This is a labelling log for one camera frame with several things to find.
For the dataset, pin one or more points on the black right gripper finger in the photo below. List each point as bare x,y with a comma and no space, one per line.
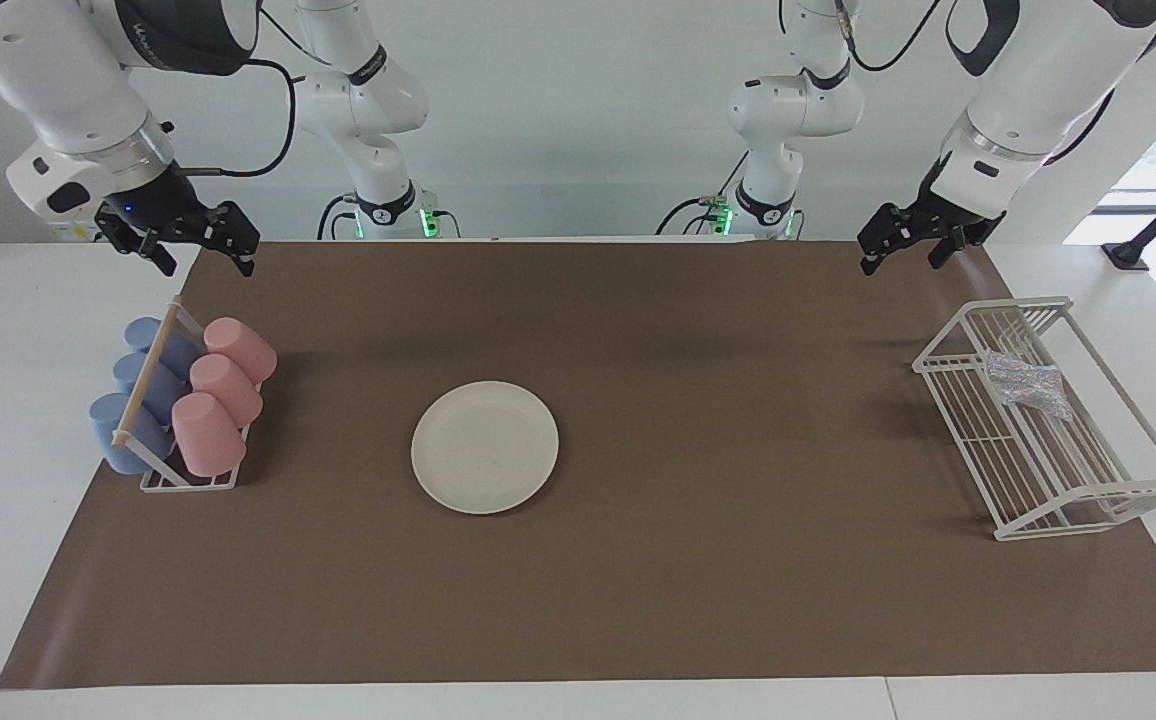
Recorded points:
238,235
128,225

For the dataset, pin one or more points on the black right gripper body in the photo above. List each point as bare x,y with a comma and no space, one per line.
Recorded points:
163,205

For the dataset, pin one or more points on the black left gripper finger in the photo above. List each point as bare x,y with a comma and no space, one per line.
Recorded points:
888,225
953,238

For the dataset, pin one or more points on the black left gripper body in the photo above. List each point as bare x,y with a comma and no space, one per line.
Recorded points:
958,210

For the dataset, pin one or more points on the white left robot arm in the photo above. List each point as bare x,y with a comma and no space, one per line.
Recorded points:
1028,90

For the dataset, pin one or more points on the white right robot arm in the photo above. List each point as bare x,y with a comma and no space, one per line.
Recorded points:
48,80

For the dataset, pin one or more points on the cream round plate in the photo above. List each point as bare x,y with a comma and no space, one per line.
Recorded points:
485,448

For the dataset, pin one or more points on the blue plastic cup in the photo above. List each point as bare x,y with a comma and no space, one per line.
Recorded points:
116,432
143,333
133,375

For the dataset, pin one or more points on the pink plastic cup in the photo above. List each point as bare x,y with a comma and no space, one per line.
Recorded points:
241,347
226,388
206,435

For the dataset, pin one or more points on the brown table mat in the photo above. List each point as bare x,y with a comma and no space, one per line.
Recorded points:
638,600

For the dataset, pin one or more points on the white wall socket box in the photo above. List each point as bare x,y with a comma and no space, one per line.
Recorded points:
73,232

